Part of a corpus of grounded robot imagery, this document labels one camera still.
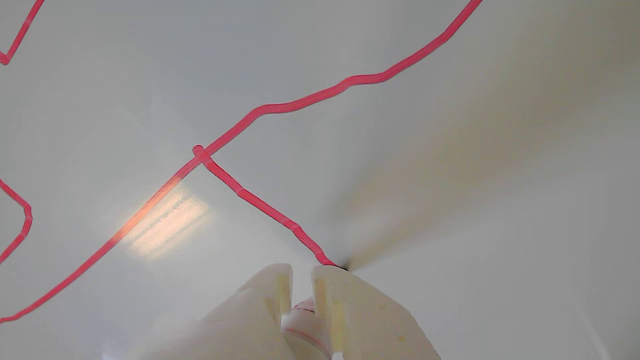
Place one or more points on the large whiteboard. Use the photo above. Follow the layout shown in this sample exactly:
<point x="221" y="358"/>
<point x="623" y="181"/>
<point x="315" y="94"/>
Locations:
<point x="400" y="175"/>

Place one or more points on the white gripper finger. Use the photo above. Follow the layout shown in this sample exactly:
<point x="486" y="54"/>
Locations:
<point x="365" y="320"/>
<point x="235" y="320"/>

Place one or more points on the white red marker pen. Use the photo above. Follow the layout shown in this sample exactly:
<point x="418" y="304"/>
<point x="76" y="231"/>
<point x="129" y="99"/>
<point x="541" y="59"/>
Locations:
<point x="306" y="332"/>

